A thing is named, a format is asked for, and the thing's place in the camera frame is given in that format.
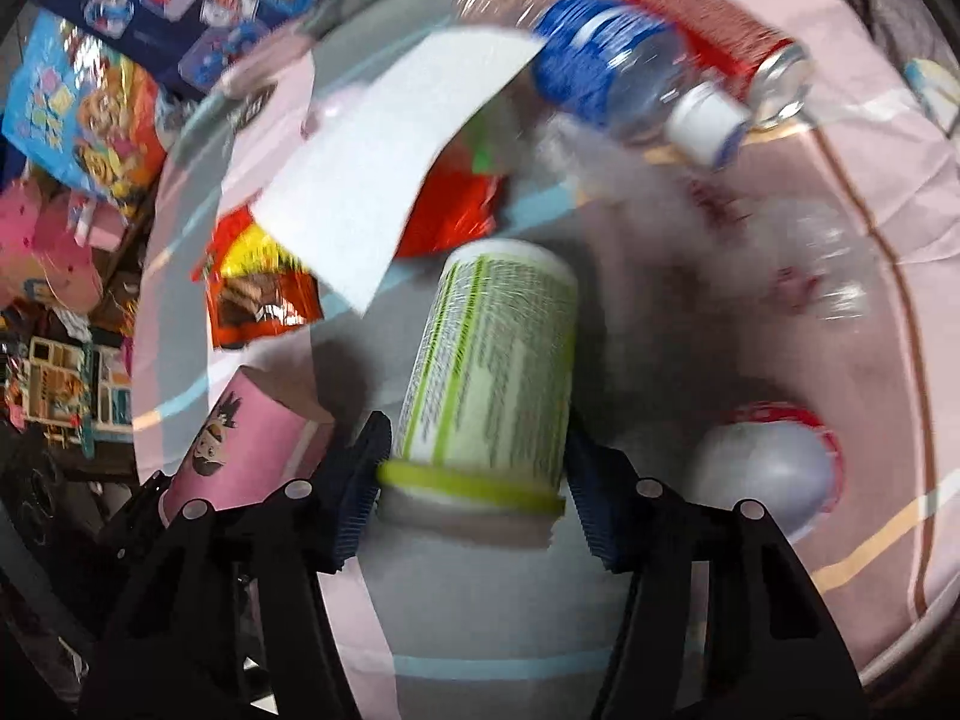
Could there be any blue label water bottle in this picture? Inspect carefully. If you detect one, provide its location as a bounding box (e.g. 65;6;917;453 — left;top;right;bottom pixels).
457;0;752;170

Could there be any colourful cartoon toy packet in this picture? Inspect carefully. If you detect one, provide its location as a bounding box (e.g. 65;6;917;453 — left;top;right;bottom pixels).
0;11;170;218

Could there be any red drink can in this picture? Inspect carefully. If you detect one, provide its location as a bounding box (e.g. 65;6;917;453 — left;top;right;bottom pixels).
622;0;817;128

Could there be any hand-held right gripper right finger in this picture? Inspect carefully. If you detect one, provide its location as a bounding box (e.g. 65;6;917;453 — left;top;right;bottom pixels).
562;431;871;720

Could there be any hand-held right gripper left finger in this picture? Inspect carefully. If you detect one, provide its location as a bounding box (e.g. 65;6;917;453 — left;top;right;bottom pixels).
79;411;395;720

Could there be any white teal toy set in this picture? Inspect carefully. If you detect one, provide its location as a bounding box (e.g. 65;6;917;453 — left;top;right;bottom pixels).
15;337;136;451

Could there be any red white bowl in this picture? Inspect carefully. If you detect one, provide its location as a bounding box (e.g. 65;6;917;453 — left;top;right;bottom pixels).
686;401;847;541

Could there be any blue toy box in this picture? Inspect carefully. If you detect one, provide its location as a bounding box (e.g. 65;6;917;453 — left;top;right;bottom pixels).
30;0;361;98

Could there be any pink toy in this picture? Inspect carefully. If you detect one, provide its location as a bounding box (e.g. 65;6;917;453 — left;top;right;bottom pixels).
0;180;128;308

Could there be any red snack packet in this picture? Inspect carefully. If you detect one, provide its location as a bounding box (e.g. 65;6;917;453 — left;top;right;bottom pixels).
394;127;511;260

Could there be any orange snack packet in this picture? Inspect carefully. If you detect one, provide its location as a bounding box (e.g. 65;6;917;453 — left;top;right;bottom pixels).
191;206;325;350

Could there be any white bottle with green label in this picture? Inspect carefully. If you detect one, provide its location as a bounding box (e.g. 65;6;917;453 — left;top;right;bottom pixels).
375;238;580;548

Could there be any pink cartoon paper cup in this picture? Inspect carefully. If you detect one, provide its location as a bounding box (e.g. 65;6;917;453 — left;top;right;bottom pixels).
161;364;336;530

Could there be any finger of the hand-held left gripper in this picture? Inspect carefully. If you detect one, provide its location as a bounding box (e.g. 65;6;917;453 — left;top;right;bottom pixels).
97;469;177;563

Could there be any white paper sheet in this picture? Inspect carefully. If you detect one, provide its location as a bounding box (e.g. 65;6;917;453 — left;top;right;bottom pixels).
247;28;547;316

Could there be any crushed clear plastic bottle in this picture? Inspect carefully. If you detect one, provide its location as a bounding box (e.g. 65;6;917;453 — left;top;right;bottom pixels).
675;180;878;323

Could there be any pink blanket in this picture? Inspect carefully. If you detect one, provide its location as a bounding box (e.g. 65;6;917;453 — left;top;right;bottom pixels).
131;0;960;720

